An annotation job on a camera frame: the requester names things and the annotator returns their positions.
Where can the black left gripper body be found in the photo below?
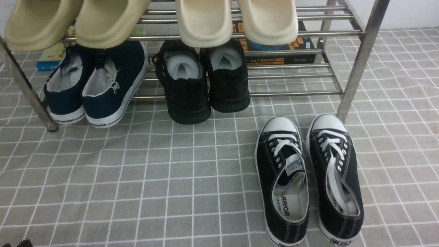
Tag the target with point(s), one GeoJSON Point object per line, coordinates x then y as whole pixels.
{"type": "Point", "coordinates": [24, 243]}

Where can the navy slip-on shoe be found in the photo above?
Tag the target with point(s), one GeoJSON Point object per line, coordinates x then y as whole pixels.
{"type": "Point", "coordinates": [64, 86]}
{"type": "Point", "coordinates": [117, 75]}

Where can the silver metal shoe rack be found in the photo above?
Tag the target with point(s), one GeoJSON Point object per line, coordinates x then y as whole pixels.
{"type": "Point", "coordinates": [333, 10]}

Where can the grey checked floor cloth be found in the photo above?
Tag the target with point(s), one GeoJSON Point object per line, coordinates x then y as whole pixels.
{"type": "Point", "coordinates": [150, 182]}

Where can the green and blue book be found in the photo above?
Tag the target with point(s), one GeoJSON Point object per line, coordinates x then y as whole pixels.
{"type": "Point", "coordinates": [51, 57]}

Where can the tan foam slipper far left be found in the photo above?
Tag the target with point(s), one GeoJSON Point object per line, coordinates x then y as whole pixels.
{"type": "Point", "coordinates": [36, 25]}

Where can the tan foam slipper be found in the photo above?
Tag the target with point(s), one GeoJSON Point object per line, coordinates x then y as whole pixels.
{"type": "Point", "coordinates": [36, 25]}
{"type": "Point", "coordinates": [103, 24]}

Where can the black knit sneaker left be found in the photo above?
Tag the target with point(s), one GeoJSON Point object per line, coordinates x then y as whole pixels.
{"type": "Point", "coordinates": [181, 73]}

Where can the black knit sneaker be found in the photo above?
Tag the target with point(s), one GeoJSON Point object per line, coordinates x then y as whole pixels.
{"type": "Point", "coordinates": [227, 70]}
{"type": "Point", "coordinates": [181, 73]}

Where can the black knit sneaker right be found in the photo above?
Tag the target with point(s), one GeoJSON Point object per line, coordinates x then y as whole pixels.
{"type": "Point", "coordinates": [227, 70]}

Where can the black canvas lace sneaker left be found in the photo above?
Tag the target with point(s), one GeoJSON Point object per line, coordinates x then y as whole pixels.
{"type": "Point", "coordinates": [283, 181]}

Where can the black canvas lace sneaker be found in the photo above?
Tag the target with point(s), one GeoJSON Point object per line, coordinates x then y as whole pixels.
{"type": "Point", "coordinates": [332, 156]}
{"type": "Point", "coordinates": [283, 181]}

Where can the cream foam slipper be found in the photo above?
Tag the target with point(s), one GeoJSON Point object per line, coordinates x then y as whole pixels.
{"type": "Point", "coordinates": [204, 23]}
{"type": "Point", "coordinates": [269, 22]}

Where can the black canvas lace sneaker right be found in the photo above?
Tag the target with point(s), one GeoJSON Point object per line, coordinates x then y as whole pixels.
{"type": "Point", "coordinates": [332, 156]}

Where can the black book with orange text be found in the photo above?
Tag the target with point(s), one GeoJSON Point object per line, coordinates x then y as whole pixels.
{"type": "Point", "coordinates": [295, 52]}

